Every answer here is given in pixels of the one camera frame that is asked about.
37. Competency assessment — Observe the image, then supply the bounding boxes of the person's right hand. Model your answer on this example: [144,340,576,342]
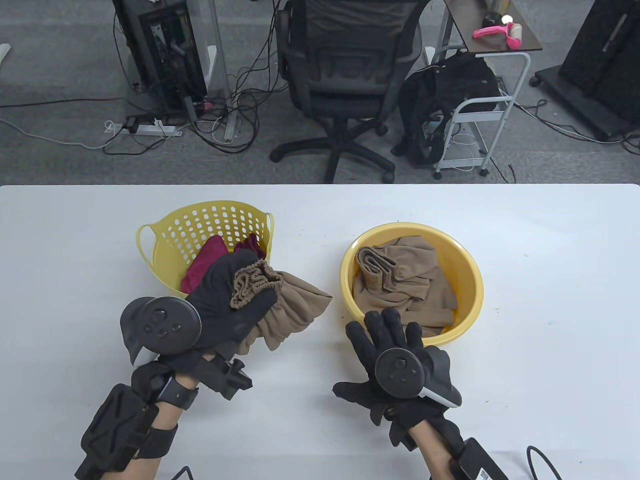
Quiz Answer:
[332,307,451,448]

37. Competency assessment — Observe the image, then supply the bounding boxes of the person's left hand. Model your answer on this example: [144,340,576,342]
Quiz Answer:
[160,249,279,373]

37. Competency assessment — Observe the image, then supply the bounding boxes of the black hand controller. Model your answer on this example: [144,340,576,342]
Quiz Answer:
[120,296,202,366]
[375,345,462,408]

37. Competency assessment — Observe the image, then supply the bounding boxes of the tan shorts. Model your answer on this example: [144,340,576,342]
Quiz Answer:
[352,237,458,337]
[229,260,333,352]

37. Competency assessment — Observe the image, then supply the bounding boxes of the maroon shorts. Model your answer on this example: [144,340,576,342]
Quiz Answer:
[181,234,266,295]

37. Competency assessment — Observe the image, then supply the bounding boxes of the black right forearm box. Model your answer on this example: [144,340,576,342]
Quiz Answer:
[450,438,508,480]

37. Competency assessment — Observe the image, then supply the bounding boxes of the person's left forearm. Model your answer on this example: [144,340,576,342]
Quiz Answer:
[122,375,201,480]

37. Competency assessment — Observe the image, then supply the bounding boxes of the yellow plastic basin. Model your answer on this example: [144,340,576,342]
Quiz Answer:
[340,222,484,347]

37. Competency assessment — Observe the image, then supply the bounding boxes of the yellow perforated plastic basket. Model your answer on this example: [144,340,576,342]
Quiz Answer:
[136,200,275,296]

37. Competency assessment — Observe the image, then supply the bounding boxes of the black left wrist band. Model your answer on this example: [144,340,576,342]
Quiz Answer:
[155,377,200,411]

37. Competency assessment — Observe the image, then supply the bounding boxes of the white power strip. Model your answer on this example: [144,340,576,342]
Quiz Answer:
[105,120,183,137]

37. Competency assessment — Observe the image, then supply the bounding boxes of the black backpack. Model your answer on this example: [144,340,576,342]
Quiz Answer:
[391,50,501,167]

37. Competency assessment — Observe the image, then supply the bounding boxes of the white rolling cart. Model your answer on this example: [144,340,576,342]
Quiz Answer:
[425,0,543,180]

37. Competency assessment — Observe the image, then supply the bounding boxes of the black mesh office chair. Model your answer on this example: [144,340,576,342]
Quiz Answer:
[270,0,432,185]

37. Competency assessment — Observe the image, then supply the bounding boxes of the black open computer tower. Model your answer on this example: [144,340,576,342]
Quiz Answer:
[111,0,208,118]

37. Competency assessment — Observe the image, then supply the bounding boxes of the metal desk leg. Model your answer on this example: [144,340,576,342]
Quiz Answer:
[207,0,236,145]

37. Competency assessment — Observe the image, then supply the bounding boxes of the pink plastic tool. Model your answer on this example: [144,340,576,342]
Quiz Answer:
[473,22,523,49]

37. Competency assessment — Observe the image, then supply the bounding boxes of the black wheeled stand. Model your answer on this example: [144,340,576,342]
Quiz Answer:
[530,0,640,142]

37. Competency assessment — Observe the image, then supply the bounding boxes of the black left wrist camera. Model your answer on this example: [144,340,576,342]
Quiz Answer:
[202,352,253,401]

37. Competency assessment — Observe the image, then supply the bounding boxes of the black left forearm mount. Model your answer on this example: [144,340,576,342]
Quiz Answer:
[75,384,178,480]

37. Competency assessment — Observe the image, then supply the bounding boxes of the black floor cable bundle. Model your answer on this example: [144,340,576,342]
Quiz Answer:
[190,0,292,155]

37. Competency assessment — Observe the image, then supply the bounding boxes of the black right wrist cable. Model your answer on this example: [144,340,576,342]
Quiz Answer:
[526,446,562,480]

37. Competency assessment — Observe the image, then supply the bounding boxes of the white floor cable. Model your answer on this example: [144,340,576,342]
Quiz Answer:
[0,117,121,150]

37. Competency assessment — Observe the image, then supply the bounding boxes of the grey floor cable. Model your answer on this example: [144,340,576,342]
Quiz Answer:
[515,99,640,156]

